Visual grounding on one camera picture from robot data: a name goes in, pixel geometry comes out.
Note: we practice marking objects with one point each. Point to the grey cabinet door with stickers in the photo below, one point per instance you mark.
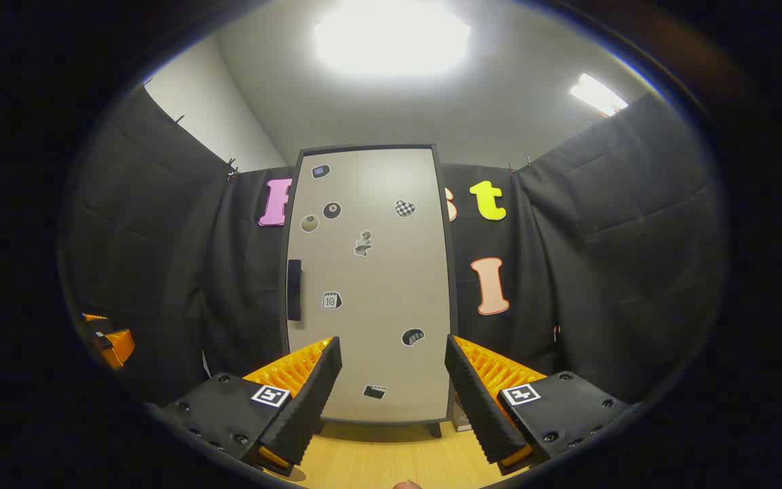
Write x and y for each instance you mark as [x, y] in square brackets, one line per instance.
[377, 285]

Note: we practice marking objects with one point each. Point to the large ceiling light panel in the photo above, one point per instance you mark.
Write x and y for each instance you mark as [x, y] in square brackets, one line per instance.
[391, 37]

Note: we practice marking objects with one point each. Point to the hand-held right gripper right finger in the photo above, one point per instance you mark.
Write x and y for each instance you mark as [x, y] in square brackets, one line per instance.
[479, 401]

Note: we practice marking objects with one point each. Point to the dark grey cabinet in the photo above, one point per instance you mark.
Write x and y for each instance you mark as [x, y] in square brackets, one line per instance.
[454, 272]

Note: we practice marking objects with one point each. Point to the black backdrop cloth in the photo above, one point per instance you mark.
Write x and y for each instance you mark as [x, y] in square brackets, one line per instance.
[160, 258]

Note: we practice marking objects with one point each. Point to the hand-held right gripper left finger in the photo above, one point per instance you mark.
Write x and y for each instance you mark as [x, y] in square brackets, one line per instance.
[309, 401]

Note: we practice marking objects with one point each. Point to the small ceiling light panel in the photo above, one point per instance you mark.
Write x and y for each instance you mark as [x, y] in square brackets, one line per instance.
[598, 94]

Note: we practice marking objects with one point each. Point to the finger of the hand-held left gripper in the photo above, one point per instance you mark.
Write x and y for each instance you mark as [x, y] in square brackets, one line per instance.
[118, 348]
[94, 316]

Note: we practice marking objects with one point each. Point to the small stack of books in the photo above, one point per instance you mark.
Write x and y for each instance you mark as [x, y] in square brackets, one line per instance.
[462, 418]

